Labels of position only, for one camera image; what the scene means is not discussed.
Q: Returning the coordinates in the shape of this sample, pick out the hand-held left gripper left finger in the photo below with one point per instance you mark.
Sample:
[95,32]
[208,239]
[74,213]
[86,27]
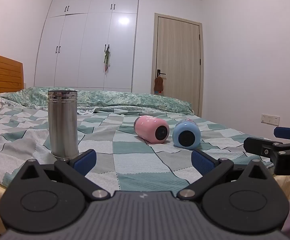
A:
[86,160]

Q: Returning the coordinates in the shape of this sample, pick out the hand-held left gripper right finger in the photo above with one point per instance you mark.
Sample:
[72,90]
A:
[201,161]

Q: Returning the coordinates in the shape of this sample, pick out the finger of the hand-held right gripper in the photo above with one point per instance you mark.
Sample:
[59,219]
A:
[287,133]
[256,146]

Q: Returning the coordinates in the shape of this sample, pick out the blue cup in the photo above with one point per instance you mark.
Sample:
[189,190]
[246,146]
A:
[184,125]

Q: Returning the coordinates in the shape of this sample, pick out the pink cup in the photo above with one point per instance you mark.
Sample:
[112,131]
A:
[145,128]

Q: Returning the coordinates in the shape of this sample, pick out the stainless steel cup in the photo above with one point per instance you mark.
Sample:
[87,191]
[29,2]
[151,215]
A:
[62,122]

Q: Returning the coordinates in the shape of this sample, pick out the checked bed sheet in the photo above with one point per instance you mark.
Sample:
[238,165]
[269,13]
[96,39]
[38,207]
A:
[135,160]

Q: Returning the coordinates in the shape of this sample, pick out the green floral quilt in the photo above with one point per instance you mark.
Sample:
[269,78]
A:
[125,100]

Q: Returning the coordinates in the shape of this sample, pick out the brown hanging pouch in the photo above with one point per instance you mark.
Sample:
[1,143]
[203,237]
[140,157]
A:
[158,84]

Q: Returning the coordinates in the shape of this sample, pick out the light wooden door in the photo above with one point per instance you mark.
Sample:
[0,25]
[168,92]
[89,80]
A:
[178,62]

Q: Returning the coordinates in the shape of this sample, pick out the green hanging ornament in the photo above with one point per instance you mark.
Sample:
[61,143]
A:
[107,57]

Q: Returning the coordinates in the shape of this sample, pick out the white wardrobe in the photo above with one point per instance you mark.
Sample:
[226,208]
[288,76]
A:
[85,42]

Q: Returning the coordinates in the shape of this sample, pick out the wooden bed headboard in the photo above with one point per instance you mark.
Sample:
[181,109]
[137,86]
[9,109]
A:
[2,76]

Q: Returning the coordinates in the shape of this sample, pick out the white wall socket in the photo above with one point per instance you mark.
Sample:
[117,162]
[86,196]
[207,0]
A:
[270,119]

